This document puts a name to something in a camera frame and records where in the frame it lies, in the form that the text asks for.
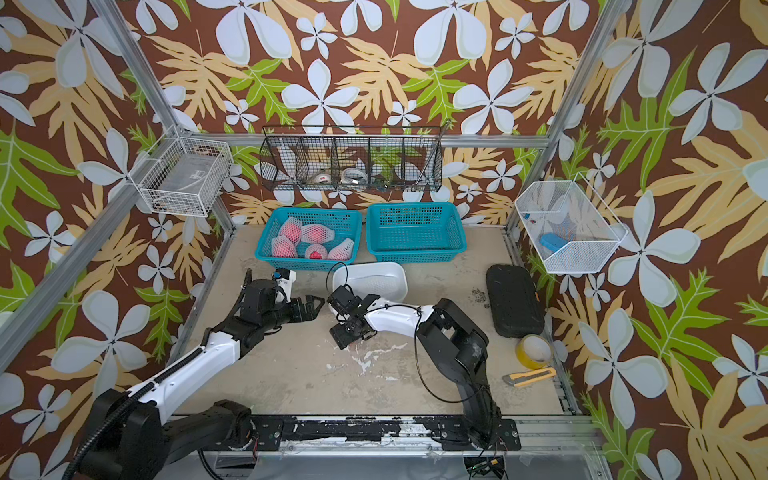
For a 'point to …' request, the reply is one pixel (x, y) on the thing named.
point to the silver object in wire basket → (354, 176)
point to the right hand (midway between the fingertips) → (342, 333)
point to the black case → (516, 308)
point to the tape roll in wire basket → (323, 178)
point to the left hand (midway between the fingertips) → (314, 297)
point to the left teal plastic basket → (346, 223)
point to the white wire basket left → (182, 174)
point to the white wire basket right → (569, 227)
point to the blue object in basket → (552, 241)
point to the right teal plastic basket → (416, 232)
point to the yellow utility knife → (518, 378)
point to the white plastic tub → (386, 280)
